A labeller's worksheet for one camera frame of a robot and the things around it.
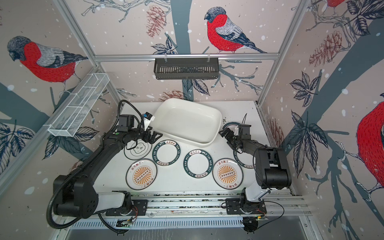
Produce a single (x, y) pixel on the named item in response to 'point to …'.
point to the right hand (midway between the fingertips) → (223, 137)
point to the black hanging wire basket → (189, 68)
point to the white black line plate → (142, 149)
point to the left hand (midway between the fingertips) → (155, 130)
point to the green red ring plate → (232, 126)
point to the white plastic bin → (189, 120)
